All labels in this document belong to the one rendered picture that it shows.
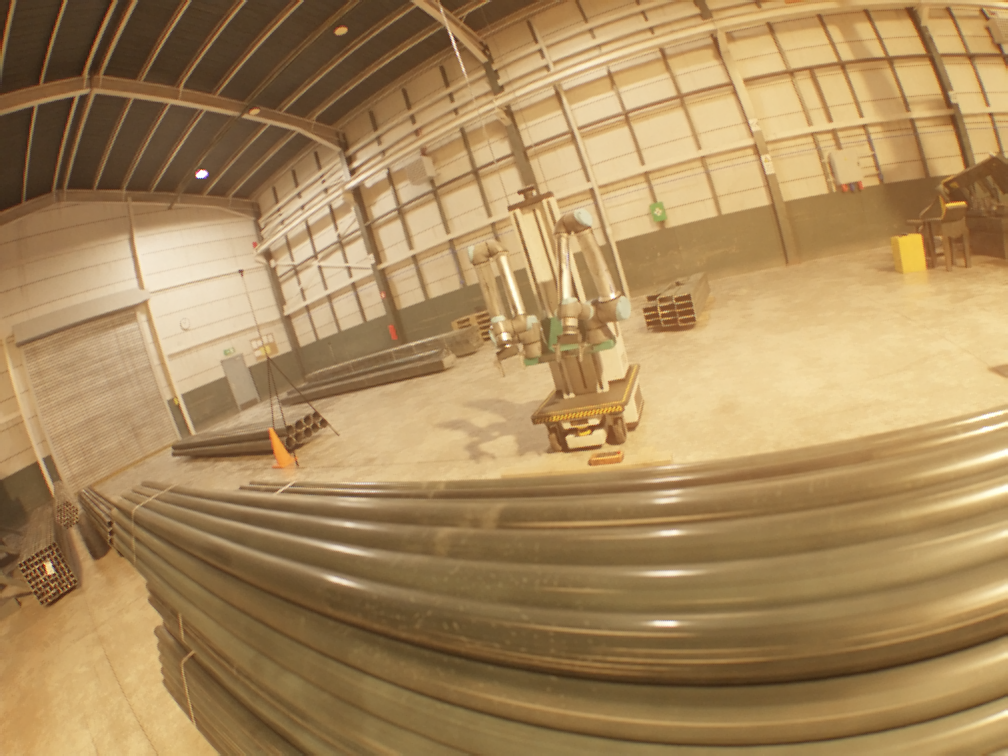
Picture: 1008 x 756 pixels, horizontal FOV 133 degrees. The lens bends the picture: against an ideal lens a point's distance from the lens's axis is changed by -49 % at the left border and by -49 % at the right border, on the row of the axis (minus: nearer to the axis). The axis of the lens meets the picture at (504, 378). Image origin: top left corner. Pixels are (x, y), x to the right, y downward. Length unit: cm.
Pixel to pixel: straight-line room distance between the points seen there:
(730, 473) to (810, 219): 1080
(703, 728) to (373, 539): 38
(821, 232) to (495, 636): 1146
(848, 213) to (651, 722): 1170
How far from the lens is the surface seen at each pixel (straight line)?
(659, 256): 1123
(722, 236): 1117
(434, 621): 35
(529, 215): 314
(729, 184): 1139
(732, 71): 1172
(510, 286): 276
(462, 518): 47
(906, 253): 785
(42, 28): 1179
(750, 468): 87
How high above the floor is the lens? 125
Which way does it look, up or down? 12 degrees down
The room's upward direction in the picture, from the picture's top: 17 degrees counter-clockwise
